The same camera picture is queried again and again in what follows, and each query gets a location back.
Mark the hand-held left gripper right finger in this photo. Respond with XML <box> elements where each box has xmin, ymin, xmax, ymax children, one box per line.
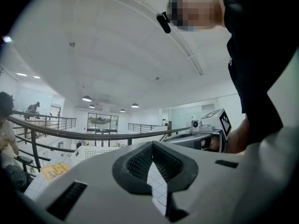
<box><xmin>152</xmin><ymin>124</ymin><xmax>299</xmax><ymax>224</ymax></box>

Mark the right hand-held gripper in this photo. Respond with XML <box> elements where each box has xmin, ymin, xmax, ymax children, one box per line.
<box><xmin>163</xmin><ymin>108</ymin><xmax>233</xmax><ymax>154</ymax></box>

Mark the black head camera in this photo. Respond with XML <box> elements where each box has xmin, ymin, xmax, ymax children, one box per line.
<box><xmin>156</xmin><ymin>11</ymin><xmax>172</xmax><ymax>35</ymax></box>

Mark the yellow book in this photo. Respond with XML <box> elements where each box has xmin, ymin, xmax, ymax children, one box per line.
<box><xmin>40</xmin><ymin>162</ymin><xmax>71</xmax><ymax>182</ymax></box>

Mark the person's head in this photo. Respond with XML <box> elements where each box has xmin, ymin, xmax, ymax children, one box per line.
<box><xmin>166</xmin><ymin>0</ymin><xmax>226</xmax><ymax>32</ymax></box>

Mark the person's black shirt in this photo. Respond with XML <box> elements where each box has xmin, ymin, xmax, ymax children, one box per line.
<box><xmin>220</xmin><ymin>0</ymin><xmax>299</xmax><ymax>145</ymax></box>

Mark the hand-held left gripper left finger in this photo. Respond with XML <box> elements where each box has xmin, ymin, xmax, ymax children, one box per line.
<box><xmin>32</xmin><ymin>141</ymin><xmax>169</xmax><ymax>224</ymax></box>

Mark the person's right forearm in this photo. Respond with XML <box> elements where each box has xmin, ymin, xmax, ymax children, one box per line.
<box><xmin>225</xmin><ymin>117</ymin><xmax>250</xmax><ymax>154</ymax></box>

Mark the white plastic basket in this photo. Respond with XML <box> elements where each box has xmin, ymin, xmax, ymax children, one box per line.
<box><xmin>70</xmin><ymin>146</ymin><xmax>122</xmax><ymax>161</ymax></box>

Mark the black office chair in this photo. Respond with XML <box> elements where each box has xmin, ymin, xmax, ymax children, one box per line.
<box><xmin>15</xmin><ymin>155</ymin><xmax>35</xmax><ymax>166</ymax></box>

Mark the black metal railing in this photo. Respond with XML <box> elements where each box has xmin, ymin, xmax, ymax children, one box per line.
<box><xmin>7</xmin><ymin>114</ymin><xmax>195</xmax><ymax>180</ymax></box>

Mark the glass door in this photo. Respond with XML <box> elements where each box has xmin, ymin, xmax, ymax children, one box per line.
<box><xmin>86</xmin><ymin>112</ymin><xmax>119</xmax><ymax>134</ymax></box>

